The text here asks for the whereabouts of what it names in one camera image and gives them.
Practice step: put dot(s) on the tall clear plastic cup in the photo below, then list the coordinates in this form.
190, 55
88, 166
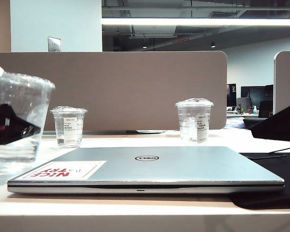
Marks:
24, 96

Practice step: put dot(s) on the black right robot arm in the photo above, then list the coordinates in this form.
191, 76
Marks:
280, 125

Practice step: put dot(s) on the small clear labelled plastic cup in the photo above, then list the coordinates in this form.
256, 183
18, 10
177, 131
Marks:
68, 125

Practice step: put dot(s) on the silver Dell laptop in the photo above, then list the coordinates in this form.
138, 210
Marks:
174, 166

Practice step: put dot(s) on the medium clear labelled plastic cup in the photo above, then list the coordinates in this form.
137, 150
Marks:
192, 120

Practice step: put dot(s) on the white red Nice Try sticker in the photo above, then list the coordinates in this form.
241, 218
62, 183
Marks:
66, 169

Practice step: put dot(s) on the wide brown desk partition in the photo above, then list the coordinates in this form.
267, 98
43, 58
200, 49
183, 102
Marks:
111, 77

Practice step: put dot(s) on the grey flat stand base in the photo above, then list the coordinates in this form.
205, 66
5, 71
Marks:
151, 131

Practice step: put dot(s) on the white ceiling light strip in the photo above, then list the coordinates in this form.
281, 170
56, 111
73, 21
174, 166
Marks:
195, 21

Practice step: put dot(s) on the black sign with numeral two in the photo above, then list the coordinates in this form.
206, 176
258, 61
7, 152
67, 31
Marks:
231, 94

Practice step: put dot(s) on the black round cushion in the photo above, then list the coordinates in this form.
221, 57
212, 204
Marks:
249, 122

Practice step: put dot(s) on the black computer monitor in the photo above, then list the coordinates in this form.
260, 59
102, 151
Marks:
253, 94

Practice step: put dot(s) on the blue sanitizer bottle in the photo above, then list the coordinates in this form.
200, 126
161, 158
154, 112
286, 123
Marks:
255, 110

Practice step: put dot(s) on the black office chair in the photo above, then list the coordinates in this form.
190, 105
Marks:
265, 107

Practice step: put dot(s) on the black flat device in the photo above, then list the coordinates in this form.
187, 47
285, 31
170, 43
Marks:
265, 156

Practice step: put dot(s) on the white-edged brown desk partition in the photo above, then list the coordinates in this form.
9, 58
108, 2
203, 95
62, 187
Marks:
287, 79

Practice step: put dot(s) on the black mouse pad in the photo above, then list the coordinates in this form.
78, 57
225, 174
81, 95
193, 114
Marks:
278, 183

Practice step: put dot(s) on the metal wall switch plate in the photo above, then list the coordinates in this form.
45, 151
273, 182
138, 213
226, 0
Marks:
54, 44

